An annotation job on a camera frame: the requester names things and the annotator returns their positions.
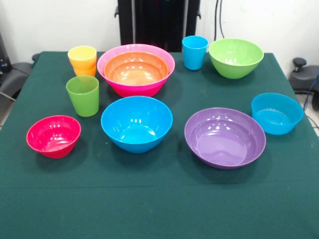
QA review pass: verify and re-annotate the large pink bowl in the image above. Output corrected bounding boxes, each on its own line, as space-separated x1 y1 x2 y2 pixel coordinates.
97 43 175 98

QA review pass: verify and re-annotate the orange bowl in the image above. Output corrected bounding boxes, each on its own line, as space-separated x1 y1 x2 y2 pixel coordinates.
103 51 169 87

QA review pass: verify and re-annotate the purple bowl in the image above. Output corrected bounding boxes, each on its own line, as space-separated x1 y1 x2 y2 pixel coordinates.
184 107 267 170

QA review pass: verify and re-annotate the large blue bowl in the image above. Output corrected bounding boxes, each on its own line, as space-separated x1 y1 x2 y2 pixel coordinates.
100 96 173 154

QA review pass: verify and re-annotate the blue cup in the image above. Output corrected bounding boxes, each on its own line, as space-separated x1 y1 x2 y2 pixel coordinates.
181 35 209 71

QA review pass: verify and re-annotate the green cup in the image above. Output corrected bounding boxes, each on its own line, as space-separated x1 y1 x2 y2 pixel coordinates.
65 75 100 118

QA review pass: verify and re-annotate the dark green tablecloth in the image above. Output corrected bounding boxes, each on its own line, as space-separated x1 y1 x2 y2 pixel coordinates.
0 51 319 239

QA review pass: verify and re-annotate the orange cup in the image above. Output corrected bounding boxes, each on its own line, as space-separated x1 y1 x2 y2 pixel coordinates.
71 63 97 77

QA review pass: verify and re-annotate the green bowl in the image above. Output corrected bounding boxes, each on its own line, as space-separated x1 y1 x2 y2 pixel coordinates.
208 38 265 80

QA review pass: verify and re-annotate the yellow cup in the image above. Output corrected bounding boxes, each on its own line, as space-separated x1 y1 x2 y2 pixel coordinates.
67 45 97 69

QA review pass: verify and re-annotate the small pink bowl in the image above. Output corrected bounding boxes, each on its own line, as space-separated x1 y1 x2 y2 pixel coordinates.
26 115 82 159

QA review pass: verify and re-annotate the small translucent blue bowl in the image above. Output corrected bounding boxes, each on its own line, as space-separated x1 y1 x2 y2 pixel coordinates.
251 93 304 136

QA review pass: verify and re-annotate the black hanging cable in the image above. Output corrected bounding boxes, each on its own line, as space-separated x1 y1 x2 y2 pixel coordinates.
214 0 226 42

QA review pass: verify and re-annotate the grey pedestal foot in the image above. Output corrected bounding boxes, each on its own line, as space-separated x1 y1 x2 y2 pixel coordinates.
0 53 40 100
289 57 319 93

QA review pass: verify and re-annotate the blue cable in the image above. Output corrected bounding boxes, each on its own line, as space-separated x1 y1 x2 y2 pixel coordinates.
303 72 319 112

